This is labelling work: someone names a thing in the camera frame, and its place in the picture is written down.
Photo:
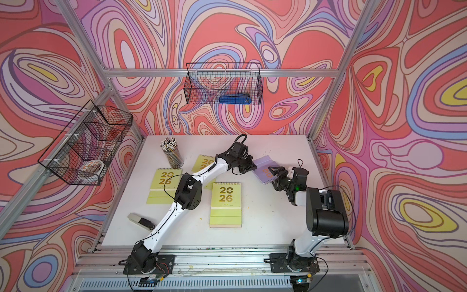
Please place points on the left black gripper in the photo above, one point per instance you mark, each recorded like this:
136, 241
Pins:
251, 166

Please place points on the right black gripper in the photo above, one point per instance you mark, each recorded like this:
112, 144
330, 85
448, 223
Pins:
284, 172

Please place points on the purple 2026 calendar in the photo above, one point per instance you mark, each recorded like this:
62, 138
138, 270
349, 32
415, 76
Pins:
262, 171

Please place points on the green 2026 calendar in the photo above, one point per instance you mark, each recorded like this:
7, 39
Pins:
164, 185
226, 204
201, 163

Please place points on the peach 2026 calendar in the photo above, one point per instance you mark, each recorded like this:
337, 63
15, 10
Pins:
225, 226

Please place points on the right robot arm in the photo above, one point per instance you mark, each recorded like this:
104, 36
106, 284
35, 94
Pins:
325, 212

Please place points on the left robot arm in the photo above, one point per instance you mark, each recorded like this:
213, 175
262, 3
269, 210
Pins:
188, 197

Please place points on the blue stapler in basket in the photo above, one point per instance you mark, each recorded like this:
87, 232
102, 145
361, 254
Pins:
235, 99

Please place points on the clear cup of coloured pencils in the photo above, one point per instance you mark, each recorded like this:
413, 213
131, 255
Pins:
170, 148

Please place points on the beige and black stapler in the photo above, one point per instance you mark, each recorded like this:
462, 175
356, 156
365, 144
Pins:
142, 222

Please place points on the tape roll in basket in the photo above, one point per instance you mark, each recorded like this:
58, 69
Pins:
91, 170

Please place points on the right wrist camera with cable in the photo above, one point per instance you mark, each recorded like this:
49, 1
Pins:
298, 176

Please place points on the black wire basket back wall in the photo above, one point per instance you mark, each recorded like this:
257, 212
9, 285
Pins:
205, 82

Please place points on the black wire basket wall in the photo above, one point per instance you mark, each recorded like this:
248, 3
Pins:
95, 132
205, 82

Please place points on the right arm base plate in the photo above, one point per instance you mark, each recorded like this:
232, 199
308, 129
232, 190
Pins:
284, 263

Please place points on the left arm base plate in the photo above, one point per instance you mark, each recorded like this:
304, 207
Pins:
160, 264

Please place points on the black wire basket left wall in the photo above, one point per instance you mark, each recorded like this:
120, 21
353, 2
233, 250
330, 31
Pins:
95, 132

